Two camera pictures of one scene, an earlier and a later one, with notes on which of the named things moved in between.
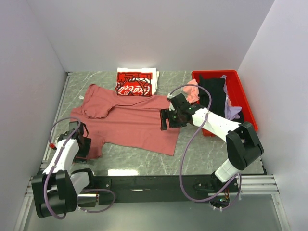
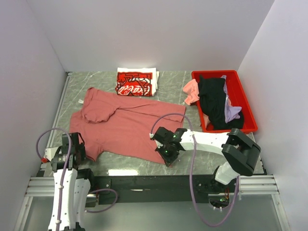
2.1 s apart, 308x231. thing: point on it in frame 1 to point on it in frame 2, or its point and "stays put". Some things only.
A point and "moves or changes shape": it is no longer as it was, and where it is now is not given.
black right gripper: [166, 114] to [168, 160]
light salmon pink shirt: [192, 92] stays put
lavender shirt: [231, 113] stays put
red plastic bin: [236, 92] stays put
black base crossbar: [161, 189] stays put
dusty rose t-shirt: [132, 122] moves or changes shape
